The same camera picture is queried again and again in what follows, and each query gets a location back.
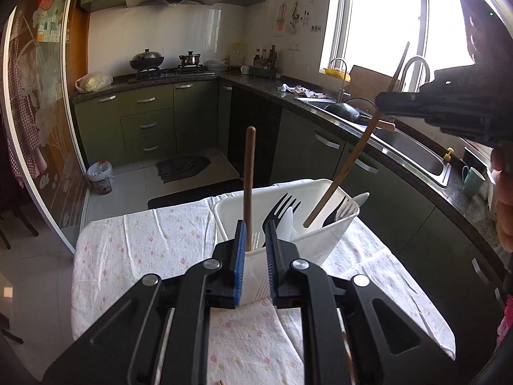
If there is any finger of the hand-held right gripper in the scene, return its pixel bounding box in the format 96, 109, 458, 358
375, 83, 438, 121

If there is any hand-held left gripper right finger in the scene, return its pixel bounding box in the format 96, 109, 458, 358
264, 220, 468, 385

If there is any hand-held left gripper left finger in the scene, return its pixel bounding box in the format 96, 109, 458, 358
42, 220, 247, 385

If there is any white plastic utensil holder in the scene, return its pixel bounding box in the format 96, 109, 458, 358
214, 179, 360, 305

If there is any black plastic fork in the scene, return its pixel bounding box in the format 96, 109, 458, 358
323, 196, 350, 227
262, 193, 301, 246

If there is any person's right hand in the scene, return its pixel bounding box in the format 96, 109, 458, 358
491, 143, 513, 254

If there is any wooden cutting board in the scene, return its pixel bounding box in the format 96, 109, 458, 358
349, 65, 403, 93

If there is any tall steel faucet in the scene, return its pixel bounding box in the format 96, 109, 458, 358
395, 55, 431, 93

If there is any steel kitchen sink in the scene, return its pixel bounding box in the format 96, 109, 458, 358
294, 96, 453, 188

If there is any small steel faucet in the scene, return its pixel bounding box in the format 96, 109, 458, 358
329, 58, 350, 103

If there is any teal mug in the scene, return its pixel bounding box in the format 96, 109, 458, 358
462, 166, 487, 198

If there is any kitchen window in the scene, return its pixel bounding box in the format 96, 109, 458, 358
320, 0, 513, 101

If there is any floral white tablecloth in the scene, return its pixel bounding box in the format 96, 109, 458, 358
71, 190, 457, 385

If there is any crumpled dish cloth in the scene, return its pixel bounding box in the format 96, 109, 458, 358
279, 83, 327, 99

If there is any green sink base cabinet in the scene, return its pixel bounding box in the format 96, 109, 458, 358
218, 80, 508, 321

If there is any dark floor cloth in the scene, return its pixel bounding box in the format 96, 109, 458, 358
156, 156, 211, 184

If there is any group of sauce bottles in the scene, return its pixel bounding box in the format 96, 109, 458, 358
252, 45, 280, 79

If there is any dark granite countertop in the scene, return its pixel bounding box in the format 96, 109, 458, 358
72, 70, 513, 277

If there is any small trash bin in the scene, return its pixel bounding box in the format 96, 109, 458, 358
87, 160, 115, 195

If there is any clear oil jug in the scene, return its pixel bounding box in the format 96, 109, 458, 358
230, 41, 245, 69

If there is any green drawer base cabinet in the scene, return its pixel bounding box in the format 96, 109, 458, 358
74, 80, 233, 165

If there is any black gas stove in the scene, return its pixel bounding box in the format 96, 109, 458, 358
128, 66, 217, 85

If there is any small steel pot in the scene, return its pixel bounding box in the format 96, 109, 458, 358
178, 51, 202, 68

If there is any person's pink clothing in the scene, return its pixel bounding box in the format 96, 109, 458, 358
498, 295, 513, 346

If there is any black wok with lid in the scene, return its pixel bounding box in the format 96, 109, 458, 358
129, 48, 166, 72

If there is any dark wooden chair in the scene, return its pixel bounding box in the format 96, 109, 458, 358
0, 201, 38, 249

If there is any clear plastic bag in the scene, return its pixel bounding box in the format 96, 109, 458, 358
75, 72, 113, 93

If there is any painted sliding glass door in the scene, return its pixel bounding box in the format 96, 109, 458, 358
0, 0, 91, 255

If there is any red checked apron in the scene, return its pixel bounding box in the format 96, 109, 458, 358
2, 36, 43, 187

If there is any black pan with wooden handle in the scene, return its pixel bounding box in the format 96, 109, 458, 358
323, 102, 396, 131

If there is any paper wall sticker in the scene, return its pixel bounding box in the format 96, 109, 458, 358
276, 2, 290, 35

